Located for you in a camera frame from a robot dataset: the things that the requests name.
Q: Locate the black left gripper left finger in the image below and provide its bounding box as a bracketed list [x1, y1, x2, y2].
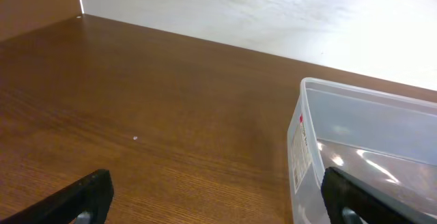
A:
[1, 169, 114, 224]

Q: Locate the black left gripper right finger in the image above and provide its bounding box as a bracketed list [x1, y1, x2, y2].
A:
[321, 167, 436, 224]

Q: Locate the clear plastic container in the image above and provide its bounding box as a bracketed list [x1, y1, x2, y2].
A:
[287, 78, 436, 223]

